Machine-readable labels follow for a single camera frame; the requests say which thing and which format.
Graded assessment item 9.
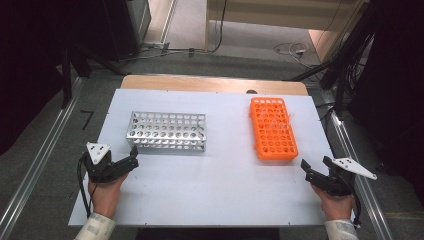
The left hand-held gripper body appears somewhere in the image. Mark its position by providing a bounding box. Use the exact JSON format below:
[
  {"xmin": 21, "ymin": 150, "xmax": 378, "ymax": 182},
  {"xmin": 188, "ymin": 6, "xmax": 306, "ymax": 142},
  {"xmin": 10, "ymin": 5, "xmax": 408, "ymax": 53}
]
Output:
[{"xmin": 81, "ymin": 142, "xmax": 124, "ymax": 184}]

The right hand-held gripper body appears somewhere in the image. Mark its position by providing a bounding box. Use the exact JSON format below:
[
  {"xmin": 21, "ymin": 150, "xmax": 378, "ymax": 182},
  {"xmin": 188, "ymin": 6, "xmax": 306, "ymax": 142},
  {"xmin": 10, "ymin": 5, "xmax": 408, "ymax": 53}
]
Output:
[{"xmin": 320, "ymin": 156, "xmax": 379, "ymax": 197}]

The metal test tube rack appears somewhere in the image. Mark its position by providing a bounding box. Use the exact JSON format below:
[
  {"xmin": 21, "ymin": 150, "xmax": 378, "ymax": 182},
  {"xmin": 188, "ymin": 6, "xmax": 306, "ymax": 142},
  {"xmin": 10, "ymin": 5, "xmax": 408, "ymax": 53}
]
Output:
[{"xmin": 125, "ymin": 110, "xmax": 208, "ymax": 153}]

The orange test tube rack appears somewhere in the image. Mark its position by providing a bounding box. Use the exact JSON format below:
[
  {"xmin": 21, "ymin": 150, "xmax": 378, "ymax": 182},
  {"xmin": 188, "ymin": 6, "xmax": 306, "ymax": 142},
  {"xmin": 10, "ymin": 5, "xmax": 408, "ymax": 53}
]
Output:
[{"xmin": 249, "ymin": 96, "xmax": 300, "ymax": 162}]

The person's right hand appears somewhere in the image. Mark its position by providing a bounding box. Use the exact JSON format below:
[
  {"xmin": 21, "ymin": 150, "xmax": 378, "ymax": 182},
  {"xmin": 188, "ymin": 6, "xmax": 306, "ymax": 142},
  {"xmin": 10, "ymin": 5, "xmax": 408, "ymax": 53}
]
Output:
[{"xmin": 310, "ymin": 184, "xmax": 356, "ymax": 222}]

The person's left hand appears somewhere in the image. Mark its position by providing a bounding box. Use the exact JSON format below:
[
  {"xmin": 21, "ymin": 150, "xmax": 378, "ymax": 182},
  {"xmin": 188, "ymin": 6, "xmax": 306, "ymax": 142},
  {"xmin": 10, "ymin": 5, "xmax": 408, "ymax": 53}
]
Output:
[{"xmin": 87, "ymin": 172, "xmax": 130, "ymax": 220}]

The white table board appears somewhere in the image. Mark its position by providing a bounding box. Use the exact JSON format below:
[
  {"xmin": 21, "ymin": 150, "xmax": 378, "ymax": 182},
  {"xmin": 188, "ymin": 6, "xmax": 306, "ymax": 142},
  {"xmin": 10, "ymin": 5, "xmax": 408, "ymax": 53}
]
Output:
[{"xmin": 68, "ymin": 88, "xmax": 359, "ymax": 229}]

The black stand leg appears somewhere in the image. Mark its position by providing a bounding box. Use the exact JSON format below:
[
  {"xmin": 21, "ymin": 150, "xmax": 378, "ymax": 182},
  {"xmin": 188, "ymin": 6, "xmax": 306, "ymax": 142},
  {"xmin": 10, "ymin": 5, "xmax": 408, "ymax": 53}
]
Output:
[{"xmin": 60, "ymin": 44, "xmax": 73, "ymax": 110}]

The wooden table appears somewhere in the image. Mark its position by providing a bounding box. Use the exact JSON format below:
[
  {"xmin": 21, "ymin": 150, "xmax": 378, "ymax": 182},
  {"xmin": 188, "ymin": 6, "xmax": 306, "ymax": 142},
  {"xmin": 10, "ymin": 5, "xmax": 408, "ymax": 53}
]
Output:
[{"xmin": 119, "ymin": 74, "xmax": 310, "ymax": 97}]

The black cabinet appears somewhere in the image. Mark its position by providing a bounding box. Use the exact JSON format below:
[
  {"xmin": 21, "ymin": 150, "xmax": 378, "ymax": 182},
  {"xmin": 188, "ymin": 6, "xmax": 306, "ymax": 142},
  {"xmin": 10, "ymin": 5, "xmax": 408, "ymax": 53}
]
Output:
[{"xmin": 71, "ymin": 0, "xmax": 153, "ymax": 64}]

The light wooden furniture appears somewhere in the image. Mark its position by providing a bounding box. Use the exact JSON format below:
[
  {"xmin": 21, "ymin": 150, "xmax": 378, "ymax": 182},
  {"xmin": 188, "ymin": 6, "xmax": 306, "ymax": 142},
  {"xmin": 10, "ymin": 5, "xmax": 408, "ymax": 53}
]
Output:
[{"xmin": 204, "ymin": 0, "xmax": 368, "ymax": 63}]

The left hand-held gripper cable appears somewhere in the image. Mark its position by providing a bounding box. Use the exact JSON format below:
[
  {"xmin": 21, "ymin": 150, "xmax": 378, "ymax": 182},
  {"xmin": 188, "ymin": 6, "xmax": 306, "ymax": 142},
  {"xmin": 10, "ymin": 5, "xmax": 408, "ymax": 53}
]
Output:
[{"xmin": 76, "ymin": 155, "xmax": 93, "ymax": 220}]

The hand-held gripper cable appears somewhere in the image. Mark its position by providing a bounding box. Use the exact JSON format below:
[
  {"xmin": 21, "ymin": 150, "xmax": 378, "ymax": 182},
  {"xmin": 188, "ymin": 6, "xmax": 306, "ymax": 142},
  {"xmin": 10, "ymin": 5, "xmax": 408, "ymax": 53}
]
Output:
[
  {"xmin": 351, "ymin": 192, "xmax": 364, "ymax": 229},
  {"xmin": 76, "ymin": 155, "xmax": 93, "ymax": 220}
]

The aluminium floor rail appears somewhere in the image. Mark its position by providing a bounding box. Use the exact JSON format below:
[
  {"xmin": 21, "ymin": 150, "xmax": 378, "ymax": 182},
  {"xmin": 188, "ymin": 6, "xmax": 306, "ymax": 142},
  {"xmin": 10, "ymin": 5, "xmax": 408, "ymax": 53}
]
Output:
[
  {"xmin": 0, "ymin": 77, "xmax": 85, "ymax": 236},
  {"xmin": 328, "ymin": 109, "xmax": 395, "ymax": 240}
]

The right hand-held gripper cable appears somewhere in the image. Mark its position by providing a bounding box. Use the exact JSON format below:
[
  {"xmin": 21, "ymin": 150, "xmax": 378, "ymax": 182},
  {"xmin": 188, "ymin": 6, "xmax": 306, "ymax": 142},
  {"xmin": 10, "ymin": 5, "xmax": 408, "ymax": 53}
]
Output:
[{"xmin": 351, "ymin": 192, "xmax": 364, "ymax": 229}]

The black metal stand with cables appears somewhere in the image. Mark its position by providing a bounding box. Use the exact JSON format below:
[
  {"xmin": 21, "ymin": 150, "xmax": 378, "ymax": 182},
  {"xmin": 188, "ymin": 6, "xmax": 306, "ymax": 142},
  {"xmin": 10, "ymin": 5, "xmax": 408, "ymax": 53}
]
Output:
[{"xmin": 289, "ymin": 0, "xmax": 379, "ymax": 118}]

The white coiled cable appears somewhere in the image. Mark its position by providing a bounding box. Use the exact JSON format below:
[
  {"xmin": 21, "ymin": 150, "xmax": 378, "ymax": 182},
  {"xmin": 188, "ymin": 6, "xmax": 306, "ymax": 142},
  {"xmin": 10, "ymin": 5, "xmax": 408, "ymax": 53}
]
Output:
[{"xmin": 273, "ymin": 41, "xmax": 312, "ymax": 68}]

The black floor cable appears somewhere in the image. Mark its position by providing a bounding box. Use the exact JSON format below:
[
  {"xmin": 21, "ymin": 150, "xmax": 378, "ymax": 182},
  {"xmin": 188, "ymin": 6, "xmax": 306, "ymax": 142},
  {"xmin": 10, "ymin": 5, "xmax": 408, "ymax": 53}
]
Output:
[{"xmin": 205, "ymin": 0, "xmax": 230, "ymax": 54}]

